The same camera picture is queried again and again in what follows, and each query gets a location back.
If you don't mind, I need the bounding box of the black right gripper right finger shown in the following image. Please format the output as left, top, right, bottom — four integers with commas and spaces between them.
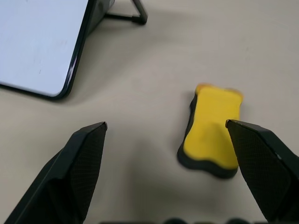
225, 119, 299, 223

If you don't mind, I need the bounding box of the yellow and black eraser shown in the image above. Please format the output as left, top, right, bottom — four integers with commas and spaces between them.
177, 83, 245, 180

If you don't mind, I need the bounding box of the black whiteboard stand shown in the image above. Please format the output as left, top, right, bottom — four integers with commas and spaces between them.
102, 0, 149, 25

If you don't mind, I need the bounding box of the black-framed whiteboard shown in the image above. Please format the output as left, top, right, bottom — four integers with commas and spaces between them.
0, 0, 117, 102

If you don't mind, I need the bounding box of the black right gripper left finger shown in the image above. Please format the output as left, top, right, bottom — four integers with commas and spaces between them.
4, 121, 108, 224

